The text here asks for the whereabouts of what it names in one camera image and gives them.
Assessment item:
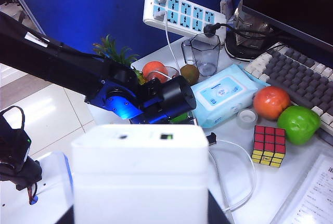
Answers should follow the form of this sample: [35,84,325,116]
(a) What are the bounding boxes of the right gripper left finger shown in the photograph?
[55,205,75,224]

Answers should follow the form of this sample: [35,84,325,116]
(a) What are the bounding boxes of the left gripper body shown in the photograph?
[130,110,218,147]

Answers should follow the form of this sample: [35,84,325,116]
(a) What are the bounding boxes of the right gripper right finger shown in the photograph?
[208,190,233,224]

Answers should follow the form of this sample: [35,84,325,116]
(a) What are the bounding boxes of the white Type-C charging cable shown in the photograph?
[149,18,258,212]

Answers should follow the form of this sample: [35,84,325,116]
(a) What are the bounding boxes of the white charging base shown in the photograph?
[70,124,210,224]

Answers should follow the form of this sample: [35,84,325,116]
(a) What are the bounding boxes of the white robot base platform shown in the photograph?
[0,151,75,224]

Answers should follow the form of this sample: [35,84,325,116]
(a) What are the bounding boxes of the black cylindrical wrist module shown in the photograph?
[160,75,198,113]

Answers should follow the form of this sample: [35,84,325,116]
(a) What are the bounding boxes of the clear cup with red print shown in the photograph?
[162,64,182,84]

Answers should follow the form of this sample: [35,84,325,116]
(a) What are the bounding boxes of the small orange fruit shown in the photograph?
[142,61,170,84]

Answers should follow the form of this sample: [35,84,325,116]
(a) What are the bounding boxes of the brown kiwi fruit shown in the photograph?
[180,64,200,86]

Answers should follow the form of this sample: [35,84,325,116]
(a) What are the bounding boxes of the light blue wet wipes pack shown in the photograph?
[191,64,268,128]

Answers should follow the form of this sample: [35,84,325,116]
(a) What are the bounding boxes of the faceted clear plastic cup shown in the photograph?
[181,33,221,76]

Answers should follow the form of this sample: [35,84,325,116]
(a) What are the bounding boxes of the Rubik's cube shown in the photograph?
[251,125,287,169]

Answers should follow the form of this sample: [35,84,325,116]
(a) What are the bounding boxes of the light blue tape roll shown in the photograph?
[237,108,258,130]

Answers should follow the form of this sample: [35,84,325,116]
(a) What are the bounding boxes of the document in clear sleeve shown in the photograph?
[270,153,333,224]

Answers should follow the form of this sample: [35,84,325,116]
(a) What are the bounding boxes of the white power strip blue sockets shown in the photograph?
[142,0,227,43]

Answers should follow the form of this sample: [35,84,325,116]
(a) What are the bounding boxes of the orange-red round fruit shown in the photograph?
[253,86,291,120]

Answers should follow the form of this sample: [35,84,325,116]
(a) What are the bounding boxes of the green apple without stem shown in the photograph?
[277,106,322,146]

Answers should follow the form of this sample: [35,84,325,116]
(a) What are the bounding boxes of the white and grey keyboard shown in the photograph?
[244,42,333,140]

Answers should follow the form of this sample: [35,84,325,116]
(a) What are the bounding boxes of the black computer monitor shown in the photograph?
[240,0,333,61]

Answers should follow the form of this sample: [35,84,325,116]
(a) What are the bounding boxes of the small grey wall charger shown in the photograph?
[152,7,167,21]

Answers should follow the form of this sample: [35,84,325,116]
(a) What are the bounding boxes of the black power cable with plug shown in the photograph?
[202,22,280,43]

